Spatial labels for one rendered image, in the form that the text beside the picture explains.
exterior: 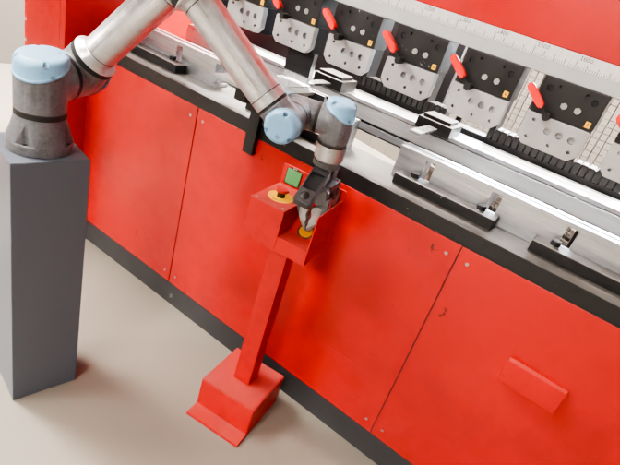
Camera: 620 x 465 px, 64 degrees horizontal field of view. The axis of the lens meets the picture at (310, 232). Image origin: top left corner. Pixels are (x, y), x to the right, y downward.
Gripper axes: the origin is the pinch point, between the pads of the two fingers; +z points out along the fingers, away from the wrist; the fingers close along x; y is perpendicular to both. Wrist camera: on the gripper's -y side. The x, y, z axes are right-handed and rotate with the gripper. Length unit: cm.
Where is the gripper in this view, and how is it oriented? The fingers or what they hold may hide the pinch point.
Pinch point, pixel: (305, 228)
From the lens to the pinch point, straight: 132.7
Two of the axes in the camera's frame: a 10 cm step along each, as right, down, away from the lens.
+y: 4.6, -3.8, 8.0
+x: -8.6, -4.3, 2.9
